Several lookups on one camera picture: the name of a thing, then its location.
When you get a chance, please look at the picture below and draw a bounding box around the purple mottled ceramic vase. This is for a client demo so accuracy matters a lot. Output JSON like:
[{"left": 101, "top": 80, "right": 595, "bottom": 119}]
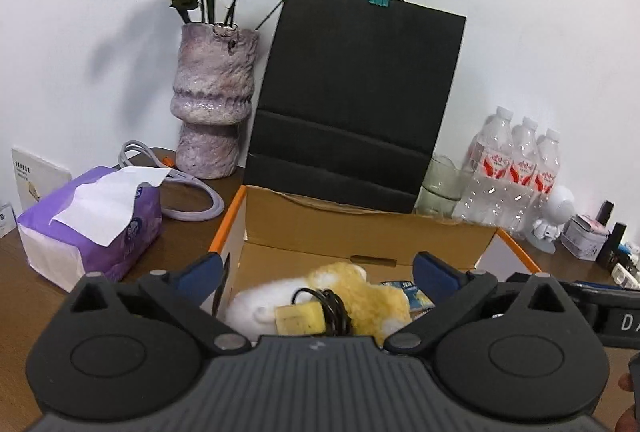
[{"left": 169, "top": 22, "right": 261, "bottom": 180}]

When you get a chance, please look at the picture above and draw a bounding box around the blue printed packet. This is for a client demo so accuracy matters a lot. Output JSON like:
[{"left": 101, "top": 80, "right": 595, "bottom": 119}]
[{"left": 381, "top": 279, "right": 433, "bottom": 313}]

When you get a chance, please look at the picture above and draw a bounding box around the lilac coiled cable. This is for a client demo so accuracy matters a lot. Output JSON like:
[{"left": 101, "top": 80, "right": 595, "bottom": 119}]
[{"left": 117, "top": 140, "right": 226, "bottom": 222}]

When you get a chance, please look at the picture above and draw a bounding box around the black paper bag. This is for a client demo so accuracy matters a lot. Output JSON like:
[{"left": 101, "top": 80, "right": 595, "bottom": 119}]
[{"left": 242, "top": 0, "right": 468, "bottom": 214}]

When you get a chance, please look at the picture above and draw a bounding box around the white card box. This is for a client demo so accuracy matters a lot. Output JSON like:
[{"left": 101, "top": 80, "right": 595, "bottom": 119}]
[{"left": 11, "top": 146, "right": 73, "bottom": 215}]

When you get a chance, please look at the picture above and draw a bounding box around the orange cardboard box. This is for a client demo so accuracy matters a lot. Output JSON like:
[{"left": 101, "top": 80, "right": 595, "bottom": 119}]
[{"left": 207, "top": 184, "right": 543, "bottom": 320}]

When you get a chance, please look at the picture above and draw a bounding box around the clear glass cup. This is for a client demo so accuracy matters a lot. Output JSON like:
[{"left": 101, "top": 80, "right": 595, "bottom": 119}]
[{"left": 416, "top": 154, "right": 473, "bottom": 218}]

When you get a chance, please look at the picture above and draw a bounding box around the black cable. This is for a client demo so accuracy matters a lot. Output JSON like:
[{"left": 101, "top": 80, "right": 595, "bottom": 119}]
[{"left": 290, "top": 287, "right": 353, "bottom": 338}]

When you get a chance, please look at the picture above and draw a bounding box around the clear red-label water bottle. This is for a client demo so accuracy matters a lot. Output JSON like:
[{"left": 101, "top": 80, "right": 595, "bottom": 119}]
[
  {"left": 452, "top": 106, "right": 515, "bottom": 225},
  {"left": 500, "top": 116, "right": 540, "bottom": 233},
  {"left": 525, "top": 128, "right": 562, "bottom": 233}
]

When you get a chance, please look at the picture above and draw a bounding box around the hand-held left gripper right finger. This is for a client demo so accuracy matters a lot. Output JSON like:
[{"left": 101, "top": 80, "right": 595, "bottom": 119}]
[{"left": 384, "top": 251, "right": 571, "bottom": 355}]

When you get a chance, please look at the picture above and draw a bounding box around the white plastic holder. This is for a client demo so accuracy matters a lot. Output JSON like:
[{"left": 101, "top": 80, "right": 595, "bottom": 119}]
[{"left": 612, "top": 262, "right": 640, "bottom": 290}]

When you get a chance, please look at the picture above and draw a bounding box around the purple tissue pack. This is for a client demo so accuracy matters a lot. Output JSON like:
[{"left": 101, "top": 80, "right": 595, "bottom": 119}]
[{"left": 16, "top": 165, "right": 171, "bottom": 293}]

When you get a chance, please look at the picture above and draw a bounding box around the small white tin box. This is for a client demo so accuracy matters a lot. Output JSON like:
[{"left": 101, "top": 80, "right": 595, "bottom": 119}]
[{"left": 560, "top": 213, "right": 611, "bottom": 261}]

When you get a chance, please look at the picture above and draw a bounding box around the yellow sponge block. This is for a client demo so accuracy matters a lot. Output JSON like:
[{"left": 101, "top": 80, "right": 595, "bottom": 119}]
[{"left": 274, "top": 303, "right": 328, "bottom": 338}]

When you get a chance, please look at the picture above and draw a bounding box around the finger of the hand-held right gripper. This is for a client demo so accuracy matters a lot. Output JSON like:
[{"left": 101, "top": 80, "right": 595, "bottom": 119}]
[{"left": 505, "top": 273, "right": 610, "bottom": 328}]

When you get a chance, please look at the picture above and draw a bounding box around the white robot figurine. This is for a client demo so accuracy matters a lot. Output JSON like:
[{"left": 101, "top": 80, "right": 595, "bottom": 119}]
[{"left": 525, "top": 186, "right": 576, "bottom": 254}]

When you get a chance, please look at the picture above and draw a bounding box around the yellow white plush toy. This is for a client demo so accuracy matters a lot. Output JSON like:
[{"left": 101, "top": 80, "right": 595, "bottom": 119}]
[{"left": 225, "top": 262, "right": 413, "bottom": 348}]

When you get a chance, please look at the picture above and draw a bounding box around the small black bottle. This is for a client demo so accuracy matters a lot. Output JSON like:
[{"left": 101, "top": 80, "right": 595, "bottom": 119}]
[{"left": 595, "top": 200, "right": 616, "bottom": 230}]

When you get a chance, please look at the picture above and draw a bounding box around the tall black bottle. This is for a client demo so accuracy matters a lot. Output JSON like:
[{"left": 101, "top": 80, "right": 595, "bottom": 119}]
[{"left": 606, "top": 222, "right": 628, "bottom": 269}]

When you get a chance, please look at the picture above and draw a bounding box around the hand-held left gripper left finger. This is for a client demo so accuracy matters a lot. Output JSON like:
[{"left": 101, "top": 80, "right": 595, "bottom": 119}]
[{"left": 67, "top": 252, "right": 253, "bottom": 353}]

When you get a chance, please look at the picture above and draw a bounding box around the person's right hand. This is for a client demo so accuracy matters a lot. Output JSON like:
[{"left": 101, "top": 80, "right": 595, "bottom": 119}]
[{"left": 614, "top": 372, "right": 640, "bottom": 432}]

